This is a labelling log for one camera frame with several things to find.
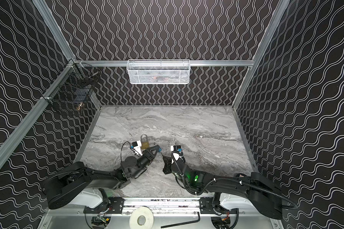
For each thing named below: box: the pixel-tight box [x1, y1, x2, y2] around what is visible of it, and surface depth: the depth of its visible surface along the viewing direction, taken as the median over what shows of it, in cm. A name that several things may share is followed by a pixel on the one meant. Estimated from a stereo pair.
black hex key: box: [160, 211, 201, 229], surface depth 72 cm
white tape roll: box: [129, 206, 155, 229], surface depth 72 cm
